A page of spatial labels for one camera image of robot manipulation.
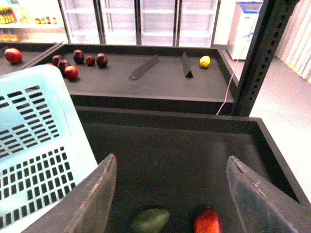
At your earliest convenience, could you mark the yellow lemon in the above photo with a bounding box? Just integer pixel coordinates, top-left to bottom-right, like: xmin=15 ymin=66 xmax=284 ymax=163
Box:
xmin=199 ymin=55 xmax=211 ymax=69

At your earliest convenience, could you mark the black display tray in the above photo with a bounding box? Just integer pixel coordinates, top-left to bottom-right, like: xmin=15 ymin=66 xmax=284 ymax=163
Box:
xmin=76 ymin=106 xmax=311 ymax=233
xmin=0 ymin=42 xmax=238 ymax=115

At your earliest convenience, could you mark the green avocado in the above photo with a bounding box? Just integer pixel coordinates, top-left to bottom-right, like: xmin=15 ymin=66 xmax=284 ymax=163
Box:
xmin=130 ymin=208 xmax=170 ymax=233

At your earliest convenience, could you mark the black rear display tray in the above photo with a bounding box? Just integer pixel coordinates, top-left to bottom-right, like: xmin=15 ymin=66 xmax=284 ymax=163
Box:
xmin=0 ymin=42 xmax=238 ymax=115

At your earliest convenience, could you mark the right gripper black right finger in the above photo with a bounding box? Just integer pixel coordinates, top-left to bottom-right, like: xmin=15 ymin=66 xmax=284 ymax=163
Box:
xmin=226 ymin=156 xmax=311 ymax=233

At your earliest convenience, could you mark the black front display tray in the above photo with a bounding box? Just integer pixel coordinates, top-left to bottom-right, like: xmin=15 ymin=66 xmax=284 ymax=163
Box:
xmin=76 ymin=106 xmax=311 ymax=233

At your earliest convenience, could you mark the glass door refrigerator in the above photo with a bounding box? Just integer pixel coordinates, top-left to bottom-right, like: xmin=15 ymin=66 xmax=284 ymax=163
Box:
xmin=59 ymin=0 xmax=220 ymax=48

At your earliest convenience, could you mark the white pink cable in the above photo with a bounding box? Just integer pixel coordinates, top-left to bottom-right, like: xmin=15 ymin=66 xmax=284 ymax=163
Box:
xmin=216 ymin=0 xmax=264 ymax=116

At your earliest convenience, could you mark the white chest freezer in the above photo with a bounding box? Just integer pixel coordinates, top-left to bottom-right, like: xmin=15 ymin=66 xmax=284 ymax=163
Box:
xmin=226 ymin=1 xmax=262 ymax=60

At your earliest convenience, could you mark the light blue plastic basket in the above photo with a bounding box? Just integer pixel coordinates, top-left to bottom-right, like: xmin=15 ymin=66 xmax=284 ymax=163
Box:
xmin=0 ymin=65 xmax=97 ymax=233

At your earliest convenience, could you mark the red apple on shelf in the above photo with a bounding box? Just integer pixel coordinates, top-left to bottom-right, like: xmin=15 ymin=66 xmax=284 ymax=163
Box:
xmin=64 ymin=66 xmax=79 ymax=80

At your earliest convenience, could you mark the dark red fruit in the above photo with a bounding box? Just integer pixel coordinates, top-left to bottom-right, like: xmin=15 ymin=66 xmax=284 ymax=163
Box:
xmin=57 ymin=59 xmax=71 ymax=76

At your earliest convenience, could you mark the black perforated rack post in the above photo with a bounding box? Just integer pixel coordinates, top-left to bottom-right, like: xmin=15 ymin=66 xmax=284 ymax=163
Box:
xmin=231 ymin=0 xmax=299 ymax=117

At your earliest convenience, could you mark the dark red plum left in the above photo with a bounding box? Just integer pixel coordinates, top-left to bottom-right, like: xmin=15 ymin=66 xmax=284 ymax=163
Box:
xmin=52 ymin=55 xmax=63 ymax=66

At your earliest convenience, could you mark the red apple far left tray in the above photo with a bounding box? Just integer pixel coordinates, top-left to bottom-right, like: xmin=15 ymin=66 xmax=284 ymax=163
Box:
xmin=4 ymin=48 xmax=23 ymax=65

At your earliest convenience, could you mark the dark red plum right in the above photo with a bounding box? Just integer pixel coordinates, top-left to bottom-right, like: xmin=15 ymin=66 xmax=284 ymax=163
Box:
xmin=96 ymin=53 xmax=108 ymax=68

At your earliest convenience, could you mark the small dark red plum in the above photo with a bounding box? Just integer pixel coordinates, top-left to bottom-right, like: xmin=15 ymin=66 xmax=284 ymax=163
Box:
xmin=86 ymin=55 xmax=95 ymax=67

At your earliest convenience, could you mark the black triangular divider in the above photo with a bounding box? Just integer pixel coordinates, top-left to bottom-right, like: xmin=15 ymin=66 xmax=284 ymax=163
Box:
xmin=181 ymin=52 xmax=193 ymax=79

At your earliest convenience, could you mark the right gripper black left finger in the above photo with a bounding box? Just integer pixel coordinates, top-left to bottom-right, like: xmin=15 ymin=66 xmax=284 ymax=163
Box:
xmin=24 ymin=154 xmax=117 ymax=233

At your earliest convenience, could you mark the red yellow mango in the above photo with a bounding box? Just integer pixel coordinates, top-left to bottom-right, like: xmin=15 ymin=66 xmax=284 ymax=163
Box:
xmin=193 ymin=208 xmax=222 ymax=233

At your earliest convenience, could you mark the flat black divider strip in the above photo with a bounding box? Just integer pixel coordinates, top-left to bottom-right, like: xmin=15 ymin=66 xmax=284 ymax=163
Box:
xmin=129 ymin=54 xmax=159 ymax=80

